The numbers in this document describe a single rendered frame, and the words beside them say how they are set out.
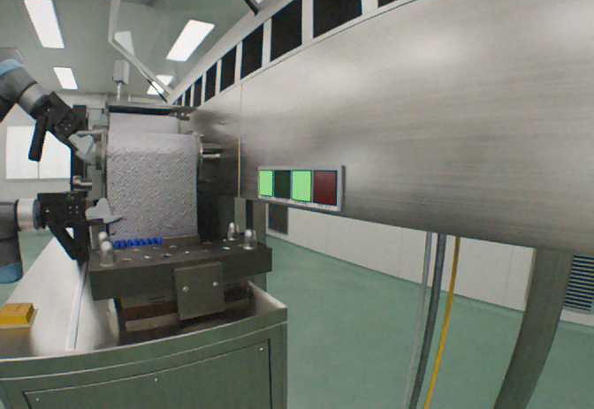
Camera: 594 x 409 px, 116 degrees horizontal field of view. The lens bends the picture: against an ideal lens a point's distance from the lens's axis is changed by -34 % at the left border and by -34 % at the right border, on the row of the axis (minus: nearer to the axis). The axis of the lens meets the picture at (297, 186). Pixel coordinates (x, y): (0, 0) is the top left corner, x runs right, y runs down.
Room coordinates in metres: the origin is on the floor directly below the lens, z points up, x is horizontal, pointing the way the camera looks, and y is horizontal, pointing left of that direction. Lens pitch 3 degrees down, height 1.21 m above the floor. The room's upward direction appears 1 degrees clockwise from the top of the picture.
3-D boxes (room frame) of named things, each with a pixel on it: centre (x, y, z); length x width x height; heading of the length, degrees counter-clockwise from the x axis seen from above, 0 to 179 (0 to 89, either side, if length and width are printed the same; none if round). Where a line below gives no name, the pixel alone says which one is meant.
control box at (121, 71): (1.09, 0.81, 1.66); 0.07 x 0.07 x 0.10; 15
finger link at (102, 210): (0.57, 0.46, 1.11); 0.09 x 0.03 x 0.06; 126
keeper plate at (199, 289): (0.52, 0.20, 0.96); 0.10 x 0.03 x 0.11; 127
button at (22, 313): (0.36, 0.59, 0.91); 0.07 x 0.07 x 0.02; 37
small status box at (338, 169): (0.51, 0.01, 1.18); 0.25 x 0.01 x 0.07; 37
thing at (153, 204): (0.66, 0.37, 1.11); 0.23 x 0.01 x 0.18; 127
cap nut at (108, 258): (0.45, 0.36, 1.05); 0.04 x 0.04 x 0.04
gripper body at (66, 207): (0.52, 0.55, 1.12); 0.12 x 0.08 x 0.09; 127
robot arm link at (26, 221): (0.47, 0.62, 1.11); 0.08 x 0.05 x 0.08; 37
